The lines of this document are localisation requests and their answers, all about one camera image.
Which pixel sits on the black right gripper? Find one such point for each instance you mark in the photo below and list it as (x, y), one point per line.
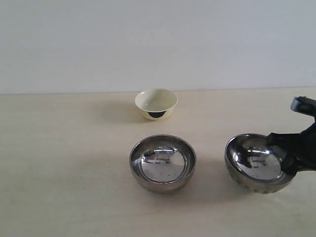
(304, 144)

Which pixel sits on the dimpled steel bowl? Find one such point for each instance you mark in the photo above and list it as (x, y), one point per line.
(254, 165)

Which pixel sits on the smooth steel bowl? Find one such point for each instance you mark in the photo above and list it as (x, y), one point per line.
(162, 163)

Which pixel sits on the cream ceramic bowl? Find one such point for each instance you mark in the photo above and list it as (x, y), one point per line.
(156, 104)

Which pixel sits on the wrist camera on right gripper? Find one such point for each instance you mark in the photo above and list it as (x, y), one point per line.
(304, 105)

